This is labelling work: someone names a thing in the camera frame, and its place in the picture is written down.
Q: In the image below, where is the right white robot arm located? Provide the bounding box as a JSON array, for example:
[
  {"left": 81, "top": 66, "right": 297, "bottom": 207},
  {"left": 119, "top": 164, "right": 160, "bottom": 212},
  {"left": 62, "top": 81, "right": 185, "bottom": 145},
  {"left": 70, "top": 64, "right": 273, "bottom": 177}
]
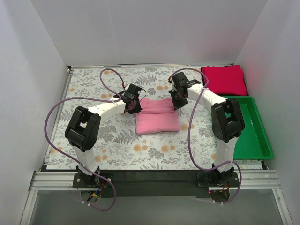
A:
[{"left": 168, "top": 69, "right": 245, "bottom": 186}]

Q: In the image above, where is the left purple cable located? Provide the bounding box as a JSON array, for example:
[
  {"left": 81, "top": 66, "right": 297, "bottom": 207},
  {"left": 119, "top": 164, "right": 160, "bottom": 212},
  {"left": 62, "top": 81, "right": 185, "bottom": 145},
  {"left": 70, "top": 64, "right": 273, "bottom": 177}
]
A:
[{"left": 44, "top": 68, "right": 126, "bottom": 211}]

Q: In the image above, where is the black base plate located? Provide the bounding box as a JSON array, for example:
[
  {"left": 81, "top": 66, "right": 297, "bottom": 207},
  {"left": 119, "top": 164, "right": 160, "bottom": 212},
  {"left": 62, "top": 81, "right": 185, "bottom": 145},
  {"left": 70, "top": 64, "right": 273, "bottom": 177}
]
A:
[{"left": 73, "top": 170, "right": 239, "bottom": 198}]

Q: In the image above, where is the green plastic tray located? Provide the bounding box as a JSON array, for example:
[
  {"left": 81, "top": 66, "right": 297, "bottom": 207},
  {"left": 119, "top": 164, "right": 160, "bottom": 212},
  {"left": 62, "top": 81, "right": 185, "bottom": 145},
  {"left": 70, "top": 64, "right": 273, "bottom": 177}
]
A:
[{"left": 226, "top": 96, "right": 273, "bottom": 160}]

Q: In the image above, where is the folded red t shirt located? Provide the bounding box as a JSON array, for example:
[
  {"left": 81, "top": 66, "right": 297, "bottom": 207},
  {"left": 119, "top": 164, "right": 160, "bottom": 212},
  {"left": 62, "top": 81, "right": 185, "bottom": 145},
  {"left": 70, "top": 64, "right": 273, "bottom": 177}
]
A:
[{"left": 201, "top": 65, "right": 248, "bottom": 96}]

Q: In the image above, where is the floral patterned table mat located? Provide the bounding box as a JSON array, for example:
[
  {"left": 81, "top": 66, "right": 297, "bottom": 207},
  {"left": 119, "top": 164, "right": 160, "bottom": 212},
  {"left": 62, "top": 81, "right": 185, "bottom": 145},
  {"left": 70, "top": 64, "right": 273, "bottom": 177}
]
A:
[{"left": 46, "top": 67, "right": 217, "bottom": 170}]

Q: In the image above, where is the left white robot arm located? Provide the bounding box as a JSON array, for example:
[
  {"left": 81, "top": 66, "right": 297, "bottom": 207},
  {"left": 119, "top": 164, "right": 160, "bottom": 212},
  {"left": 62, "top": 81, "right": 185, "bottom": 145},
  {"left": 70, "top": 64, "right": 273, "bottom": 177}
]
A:
[{"left": 65, "top": 84, "right": 143, "bottom": 188}]

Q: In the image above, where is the pink t shirt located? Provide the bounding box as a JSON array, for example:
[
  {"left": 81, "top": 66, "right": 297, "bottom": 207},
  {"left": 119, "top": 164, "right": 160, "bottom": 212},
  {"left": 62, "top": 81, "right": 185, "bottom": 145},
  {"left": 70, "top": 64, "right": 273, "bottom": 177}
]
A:
[{"left": 136, "top": 97, "right": 180, "bottom": 135}]

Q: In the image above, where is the aluminium frame rail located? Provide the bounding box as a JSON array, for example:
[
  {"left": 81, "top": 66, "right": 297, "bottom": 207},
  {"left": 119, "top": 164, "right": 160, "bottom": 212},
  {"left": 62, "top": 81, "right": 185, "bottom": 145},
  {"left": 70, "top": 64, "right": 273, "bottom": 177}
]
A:
[{"left": 21, "top": 170, "right": 292, "bottom": 225}]

